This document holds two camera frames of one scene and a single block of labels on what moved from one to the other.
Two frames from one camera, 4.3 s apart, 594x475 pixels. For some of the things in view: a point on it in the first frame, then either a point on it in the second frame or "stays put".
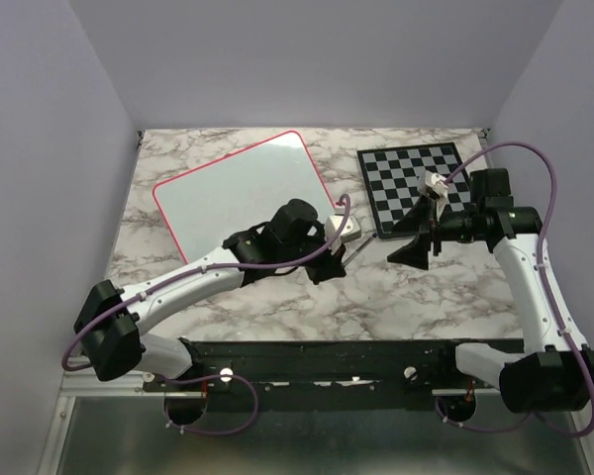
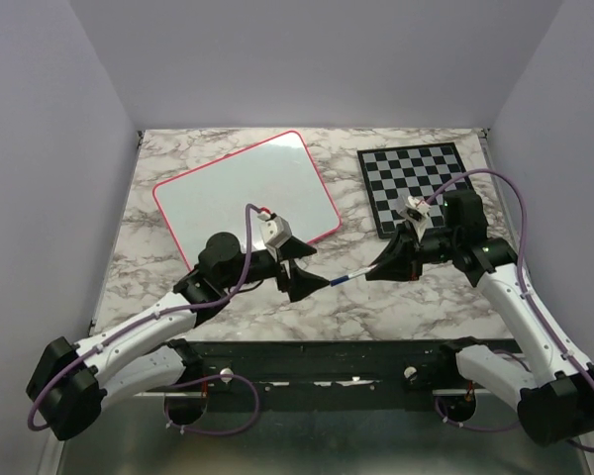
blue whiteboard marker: [358, 249] → [350, 275]
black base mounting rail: [331, 374] stays put
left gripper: [331, 266] → [301, 283]
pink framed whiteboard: [217, 202] stays put
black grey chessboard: [392, 176] stays put
